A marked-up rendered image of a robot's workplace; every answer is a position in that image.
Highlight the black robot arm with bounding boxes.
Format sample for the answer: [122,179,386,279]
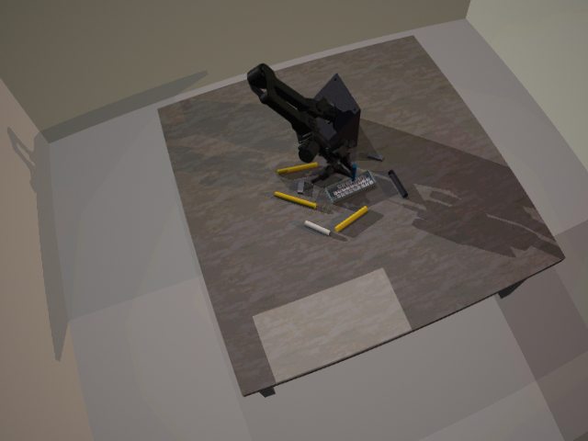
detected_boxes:
[247,63,348,163]

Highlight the white cylinder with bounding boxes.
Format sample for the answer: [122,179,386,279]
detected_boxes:
[304,220,330,235]

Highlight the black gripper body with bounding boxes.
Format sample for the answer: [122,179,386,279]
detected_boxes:
[318,139,355,181]

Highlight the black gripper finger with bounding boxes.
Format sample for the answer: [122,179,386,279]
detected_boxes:
[339,152,352,172]
[334,164,352,177]

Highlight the blue stylus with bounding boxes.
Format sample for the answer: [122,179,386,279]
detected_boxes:
[350,164,357,184]

